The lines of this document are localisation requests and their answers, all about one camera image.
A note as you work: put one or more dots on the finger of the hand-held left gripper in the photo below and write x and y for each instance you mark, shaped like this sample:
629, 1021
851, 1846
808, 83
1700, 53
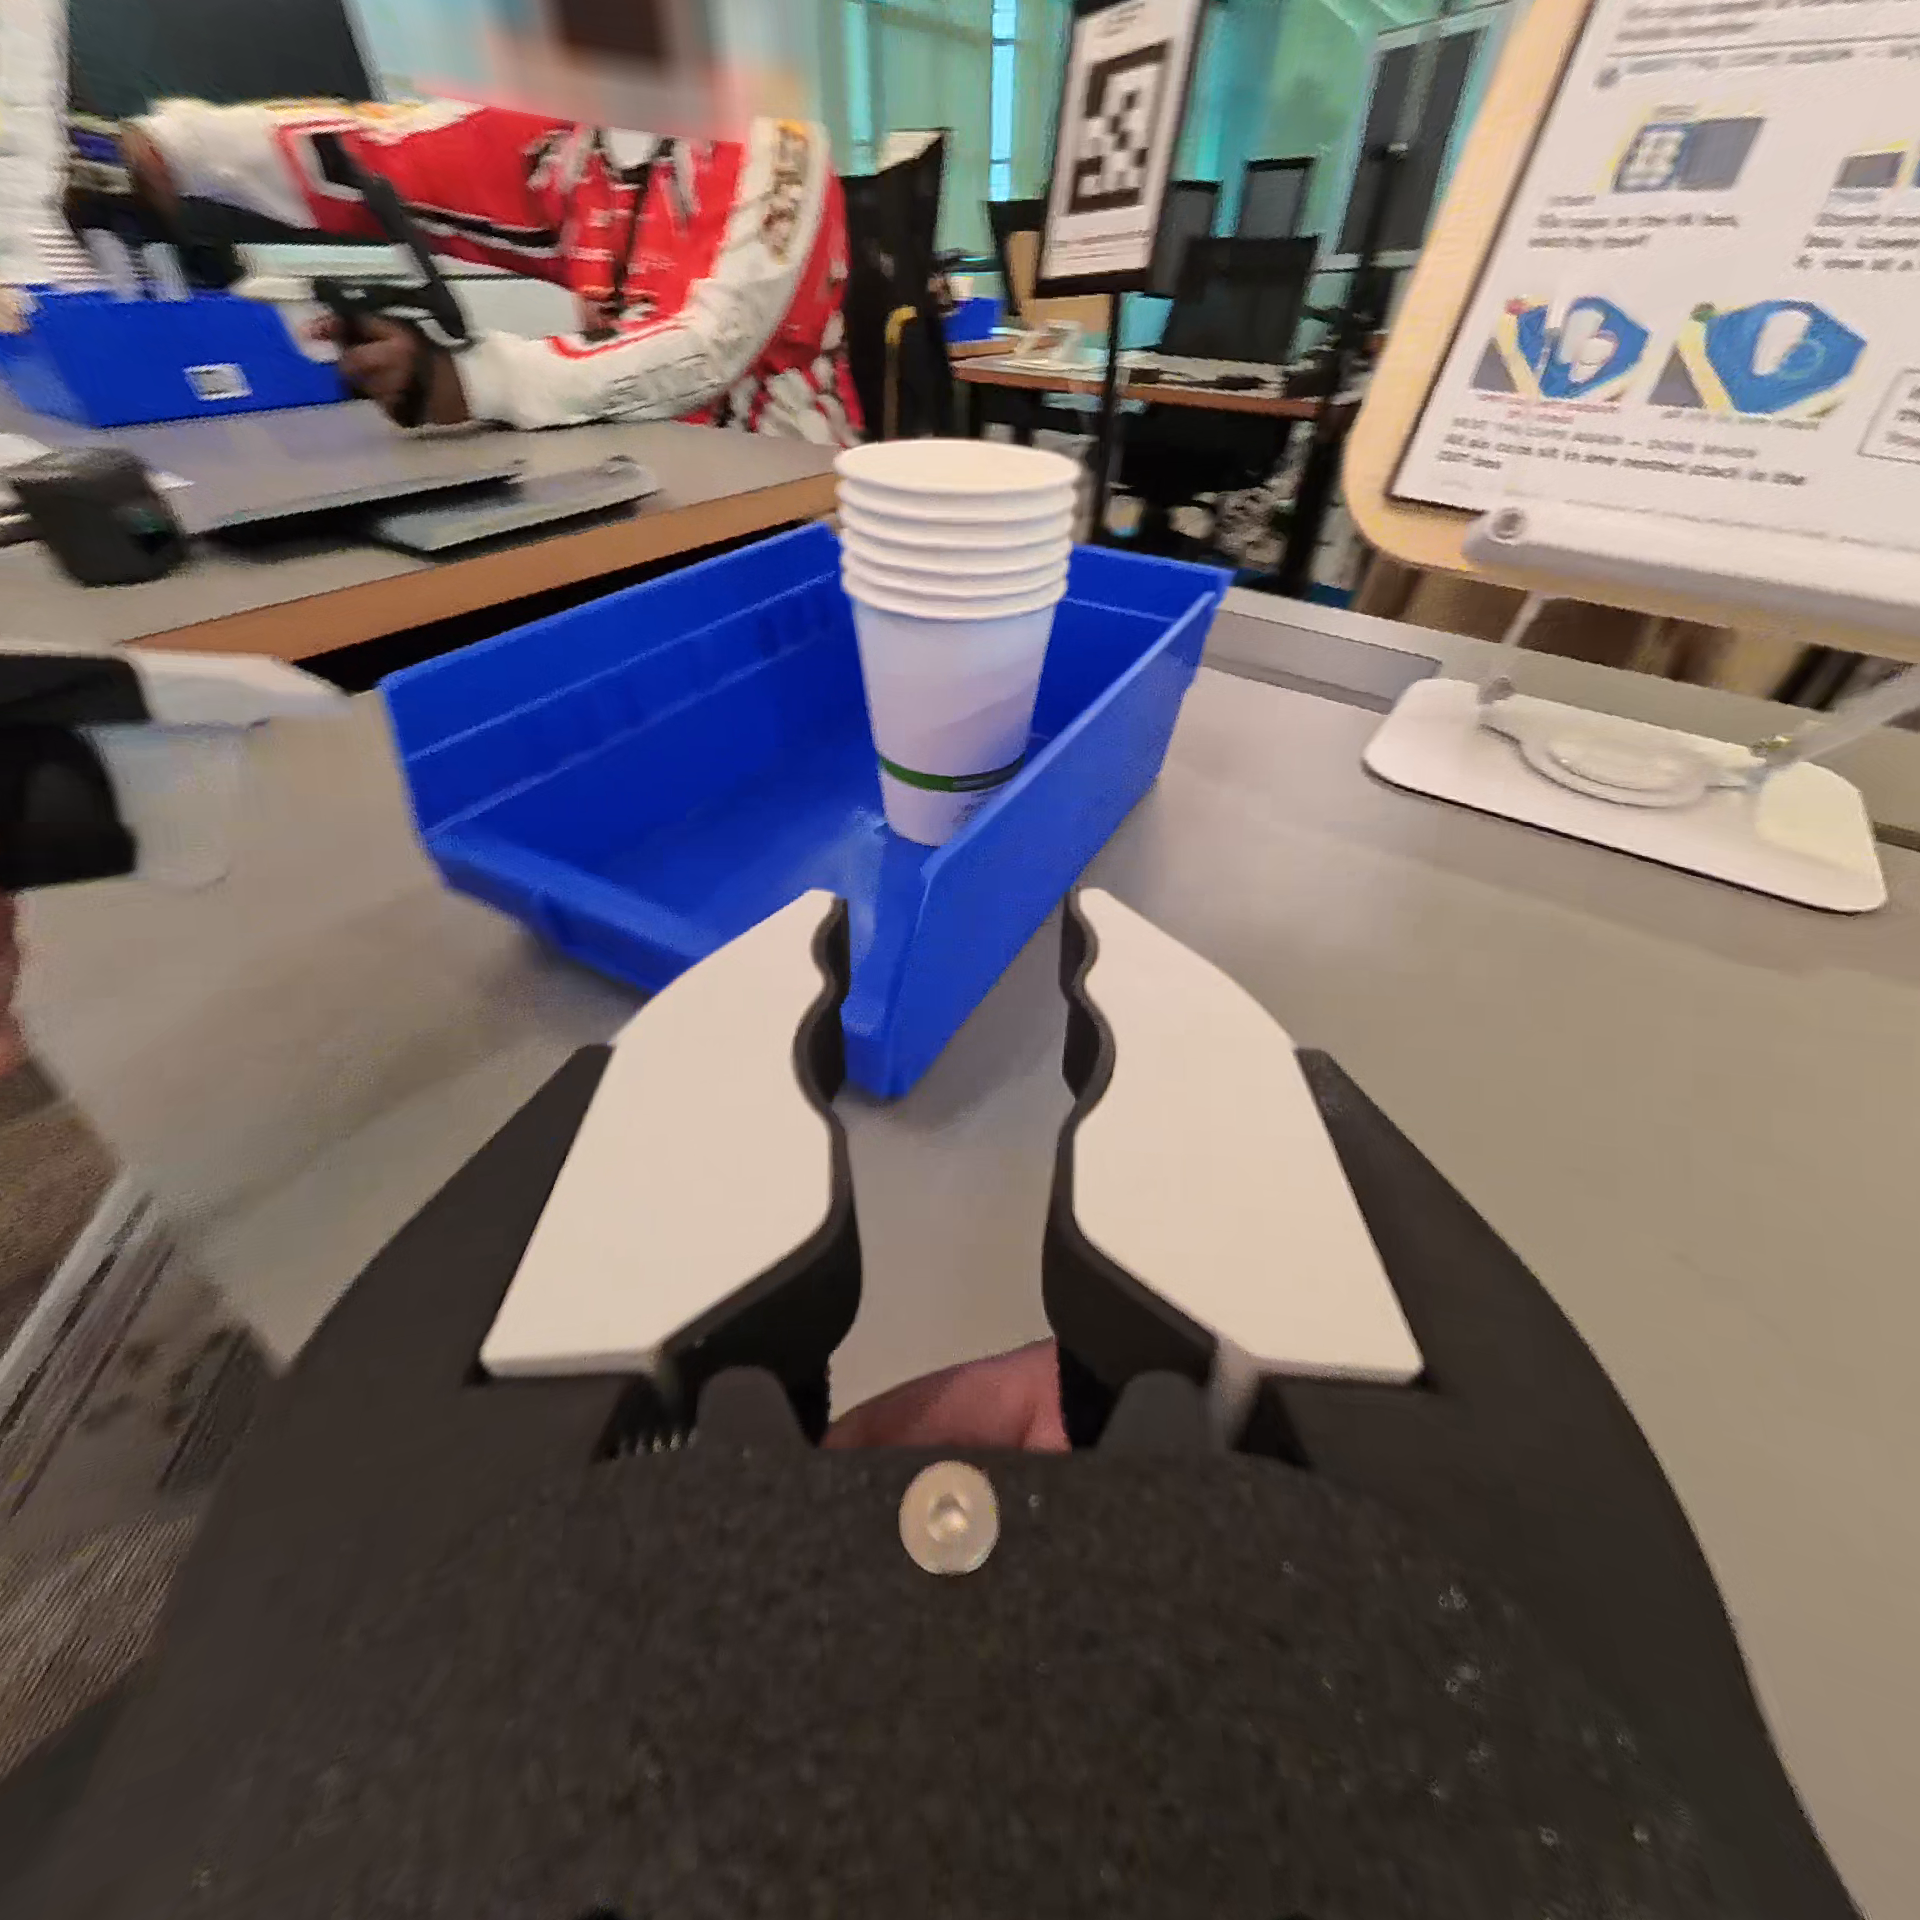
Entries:
225, 690

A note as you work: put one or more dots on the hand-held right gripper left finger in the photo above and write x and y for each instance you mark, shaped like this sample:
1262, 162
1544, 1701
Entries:
674, 1201

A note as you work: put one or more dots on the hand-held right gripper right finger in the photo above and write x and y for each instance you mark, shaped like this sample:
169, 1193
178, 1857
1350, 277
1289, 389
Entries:
1229, 1201

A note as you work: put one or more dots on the blue plastic bin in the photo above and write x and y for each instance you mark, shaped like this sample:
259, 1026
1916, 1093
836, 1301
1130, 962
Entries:
629, 809

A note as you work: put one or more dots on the cluster of white cups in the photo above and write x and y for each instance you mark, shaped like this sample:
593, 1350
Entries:
954, 674

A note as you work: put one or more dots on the dark desk device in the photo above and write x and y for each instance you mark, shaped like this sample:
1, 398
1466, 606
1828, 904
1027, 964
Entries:
99, 516

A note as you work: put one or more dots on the blue labelled bin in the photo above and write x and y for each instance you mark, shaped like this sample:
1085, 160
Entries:
118, 353

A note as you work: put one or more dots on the grey side table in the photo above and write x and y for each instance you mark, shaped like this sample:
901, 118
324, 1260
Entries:
734, 464

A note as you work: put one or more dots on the instruction sheet on tablet stand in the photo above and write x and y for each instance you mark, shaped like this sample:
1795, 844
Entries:
1650, 825

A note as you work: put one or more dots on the white red printed garment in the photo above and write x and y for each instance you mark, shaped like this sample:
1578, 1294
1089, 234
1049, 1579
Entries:
494, 164

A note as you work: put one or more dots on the black white marker sign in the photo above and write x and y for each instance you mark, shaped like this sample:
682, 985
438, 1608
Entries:
1117, 136

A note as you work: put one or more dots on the printed instruction sheet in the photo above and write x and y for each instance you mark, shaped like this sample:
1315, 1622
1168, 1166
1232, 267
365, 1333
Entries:
1723, 224

